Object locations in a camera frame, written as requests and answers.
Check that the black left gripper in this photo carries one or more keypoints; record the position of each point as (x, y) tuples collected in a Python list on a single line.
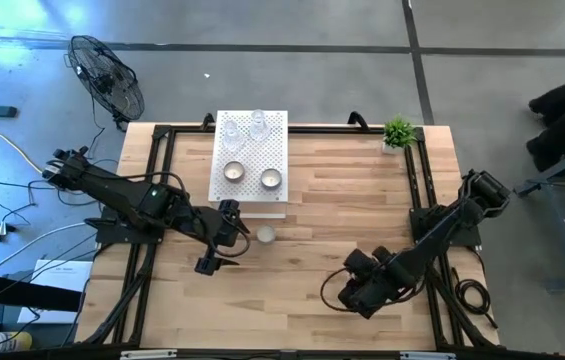
[(217, 235)]

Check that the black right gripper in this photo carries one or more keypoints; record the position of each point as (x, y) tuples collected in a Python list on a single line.
[(372, 292)]

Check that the white purple patterned candle jar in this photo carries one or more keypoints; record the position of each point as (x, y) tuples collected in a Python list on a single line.
[(265, 234)]

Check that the blue patterned candle jar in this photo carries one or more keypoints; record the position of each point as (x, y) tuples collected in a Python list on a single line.
[(271, 179)]

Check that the clear ribbed glass candlestick holder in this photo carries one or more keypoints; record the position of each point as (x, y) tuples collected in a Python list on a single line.
[(232, 135), (259, 125)]

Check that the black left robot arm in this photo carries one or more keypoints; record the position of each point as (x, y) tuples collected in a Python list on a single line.
[(127, 192)]

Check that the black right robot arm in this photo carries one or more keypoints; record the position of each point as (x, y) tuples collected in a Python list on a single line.
[(442, 230)]

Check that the white perforated metal shelf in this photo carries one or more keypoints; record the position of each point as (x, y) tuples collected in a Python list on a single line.
[(252, 197)]

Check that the green plant in white pot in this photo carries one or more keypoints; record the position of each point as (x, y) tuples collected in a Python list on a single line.
[(398, 134)]

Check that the white paper box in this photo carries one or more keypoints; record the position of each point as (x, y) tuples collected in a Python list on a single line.
[(62, 280)]

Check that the grey metal stand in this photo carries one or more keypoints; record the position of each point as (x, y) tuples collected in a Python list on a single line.
[(562, 235)]

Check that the black floor fan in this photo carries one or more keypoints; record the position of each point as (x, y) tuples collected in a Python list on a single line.
[(107, 80)]

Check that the black desk beam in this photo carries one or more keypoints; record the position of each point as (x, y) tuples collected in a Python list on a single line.
[(27, 295)]

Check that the yellow bottle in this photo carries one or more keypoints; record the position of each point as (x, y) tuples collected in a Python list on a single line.
[(12, 341)]

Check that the silver metal bracket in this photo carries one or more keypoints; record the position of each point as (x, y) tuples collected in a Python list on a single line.
[(428, 355), (148, 354)]

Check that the black aluminium table frame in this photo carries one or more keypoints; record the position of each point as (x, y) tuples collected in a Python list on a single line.
[(164, 160)]

